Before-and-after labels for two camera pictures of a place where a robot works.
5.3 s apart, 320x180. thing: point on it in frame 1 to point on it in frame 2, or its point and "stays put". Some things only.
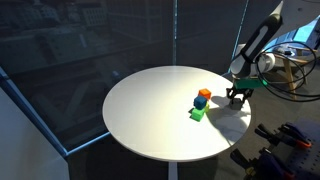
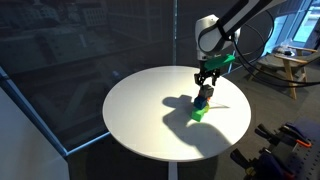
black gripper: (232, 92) to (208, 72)
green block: (197, 114) stays put
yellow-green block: (207, 107) stays put
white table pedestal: (172, 170) stays put
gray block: (235, 104) to (206, 91)
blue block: (199, 102) stays put
